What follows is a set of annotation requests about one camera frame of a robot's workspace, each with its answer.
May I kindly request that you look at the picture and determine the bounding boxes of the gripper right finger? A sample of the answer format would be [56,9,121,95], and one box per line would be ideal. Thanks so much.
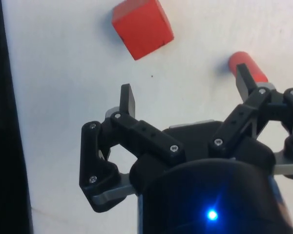
[209,63,293,182]

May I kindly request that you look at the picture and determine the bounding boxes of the red cube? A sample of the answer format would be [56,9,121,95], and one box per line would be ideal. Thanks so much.
[111,0,174,61]

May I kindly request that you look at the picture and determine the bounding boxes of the red cylinder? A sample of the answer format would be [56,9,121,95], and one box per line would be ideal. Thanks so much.
[229,51,269,83]

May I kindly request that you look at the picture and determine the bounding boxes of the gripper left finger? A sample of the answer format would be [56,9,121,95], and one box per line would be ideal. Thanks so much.
[79,84,186,213]

